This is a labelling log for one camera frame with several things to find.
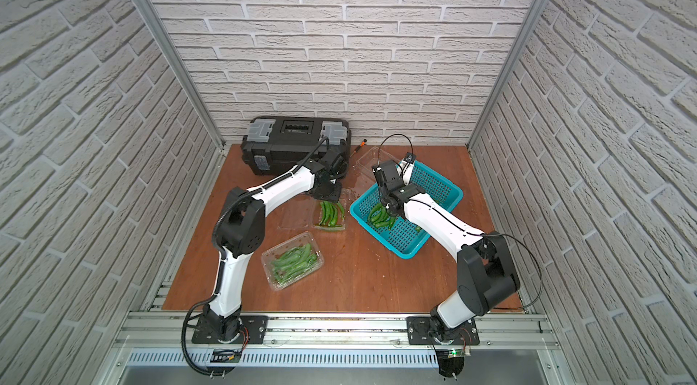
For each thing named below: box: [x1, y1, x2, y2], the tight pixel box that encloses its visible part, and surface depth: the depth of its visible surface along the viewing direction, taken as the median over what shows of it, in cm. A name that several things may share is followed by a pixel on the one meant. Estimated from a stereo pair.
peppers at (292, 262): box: [270, 243, 318, 285], surface depth 85 cm
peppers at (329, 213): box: [318, 200, 345, 228], surface depth 99 cm
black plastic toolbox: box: [241, 115, 353, 176], surface depth 102 cm
